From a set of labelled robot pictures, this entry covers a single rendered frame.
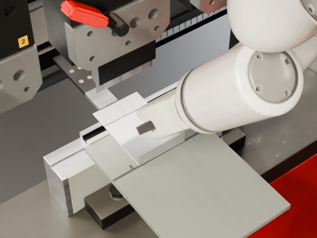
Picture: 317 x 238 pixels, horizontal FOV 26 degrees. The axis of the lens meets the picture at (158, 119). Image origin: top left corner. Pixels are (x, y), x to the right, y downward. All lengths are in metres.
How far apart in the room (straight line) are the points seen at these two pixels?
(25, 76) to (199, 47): 1.92
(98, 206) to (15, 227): 0.14
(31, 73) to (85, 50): 0.08
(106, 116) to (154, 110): 0.23
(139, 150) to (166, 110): 0.20
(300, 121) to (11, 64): 0.62
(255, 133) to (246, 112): 0.53
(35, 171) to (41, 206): 1.19
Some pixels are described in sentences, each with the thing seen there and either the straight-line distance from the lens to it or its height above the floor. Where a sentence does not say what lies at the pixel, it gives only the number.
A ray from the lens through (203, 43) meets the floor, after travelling 2.75.
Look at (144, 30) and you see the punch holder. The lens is 0.93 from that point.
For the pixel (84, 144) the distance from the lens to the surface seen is 1.08.
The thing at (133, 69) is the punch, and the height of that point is 1.09.
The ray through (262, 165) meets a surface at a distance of 1.20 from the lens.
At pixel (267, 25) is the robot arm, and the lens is 0.60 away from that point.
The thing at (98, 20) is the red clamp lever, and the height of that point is 1.29.
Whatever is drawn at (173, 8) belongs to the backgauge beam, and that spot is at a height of 0.94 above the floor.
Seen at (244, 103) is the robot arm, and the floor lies 1.29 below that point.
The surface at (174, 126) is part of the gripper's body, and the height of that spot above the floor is 1.17.
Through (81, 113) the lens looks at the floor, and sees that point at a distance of 2.49.
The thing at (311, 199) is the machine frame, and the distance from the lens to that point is 1.43.
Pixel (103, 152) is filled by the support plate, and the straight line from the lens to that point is 1.04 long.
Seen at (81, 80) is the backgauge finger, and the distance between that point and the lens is 1.15.
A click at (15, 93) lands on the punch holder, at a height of 1.20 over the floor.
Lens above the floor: 1.79
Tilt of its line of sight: 47 degrees down
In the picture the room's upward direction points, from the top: straight up
